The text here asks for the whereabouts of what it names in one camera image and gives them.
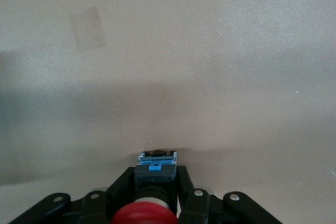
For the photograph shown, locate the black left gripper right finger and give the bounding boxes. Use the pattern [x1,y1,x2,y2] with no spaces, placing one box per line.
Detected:
[174,165,283,224]

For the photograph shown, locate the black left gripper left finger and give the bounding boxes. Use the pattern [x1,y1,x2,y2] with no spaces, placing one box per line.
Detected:
[7,166,140,224]

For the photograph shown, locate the red push button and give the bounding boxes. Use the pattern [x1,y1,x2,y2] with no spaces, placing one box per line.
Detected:
[111,149,180,224]

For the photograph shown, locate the clear tape patch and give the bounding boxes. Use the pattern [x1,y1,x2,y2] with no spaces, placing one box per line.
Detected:
[68,6,108,52]

